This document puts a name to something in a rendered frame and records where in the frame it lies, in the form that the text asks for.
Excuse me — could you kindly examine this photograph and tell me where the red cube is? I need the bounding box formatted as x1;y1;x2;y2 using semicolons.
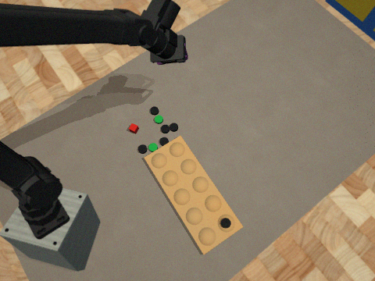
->
129;123;139;133

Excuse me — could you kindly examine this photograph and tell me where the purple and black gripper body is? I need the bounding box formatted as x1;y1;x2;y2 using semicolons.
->
150;35;185;64

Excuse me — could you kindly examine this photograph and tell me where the green disc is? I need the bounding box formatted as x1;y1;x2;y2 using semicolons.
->
155;116;163;124
148;143;158;152

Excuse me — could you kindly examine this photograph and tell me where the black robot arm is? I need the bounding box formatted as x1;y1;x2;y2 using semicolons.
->
0;0;180;240

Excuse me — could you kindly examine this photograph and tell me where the wooden tray with round pockets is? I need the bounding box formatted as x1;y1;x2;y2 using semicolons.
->
144;136;243;254

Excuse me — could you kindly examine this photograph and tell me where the black disc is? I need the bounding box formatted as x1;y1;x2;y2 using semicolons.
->
161;125;170;133
159;137;169;146
221;218;231;228
170;123;178;132
138;144;148;154
150;107;159;116

